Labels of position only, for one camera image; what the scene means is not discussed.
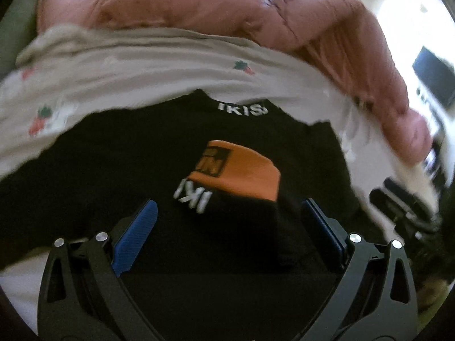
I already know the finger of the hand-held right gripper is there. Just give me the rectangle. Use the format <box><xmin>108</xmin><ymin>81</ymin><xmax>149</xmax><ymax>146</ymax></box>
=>
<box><xmin>369</xmin><ymin>186</ymin><xmax>406</xmax><ymax>218</ymax></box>

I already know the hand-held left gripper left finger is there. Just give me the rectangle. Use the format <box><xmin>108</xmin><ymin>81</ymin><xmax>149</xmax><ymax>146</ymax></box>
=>
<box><xmin>37</xmin><ymin>199</ymin><xmax>159</xmax><ymax>341</ymax></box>

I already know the black t-shirt with orange patch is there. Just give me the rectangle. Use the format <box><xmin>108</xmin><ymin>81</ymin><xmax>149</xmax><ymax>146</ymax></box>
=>
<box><xmin>0</xmin><ymin>90</ymin><xmax>377</xmax><ymax>341</ymax></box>

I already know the strawberry printed white bedsheet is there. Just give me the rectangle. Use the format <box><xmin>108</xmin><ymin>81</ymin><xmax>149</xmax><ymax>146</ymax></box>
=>
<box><xmin>0</xmin><ymin>25</ymin><xmax>441</xmax><ymax>327</ymax></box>

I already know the black monitor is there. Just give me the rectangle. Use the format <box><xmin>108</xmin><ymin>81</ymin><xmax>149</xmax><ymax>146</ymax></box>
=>
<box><xmin>412</xmin><ymin>46</ymin><xmax>455</xmax><ymax>103</ymax></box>

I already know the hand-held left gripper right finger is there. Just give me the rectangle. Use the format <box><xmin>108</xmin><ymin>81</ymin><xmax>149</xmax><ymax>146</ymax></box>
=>
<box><xmin>300</xmin><ymin>197</ymin><xmax>418</xmax><ymax>341</ymax></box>

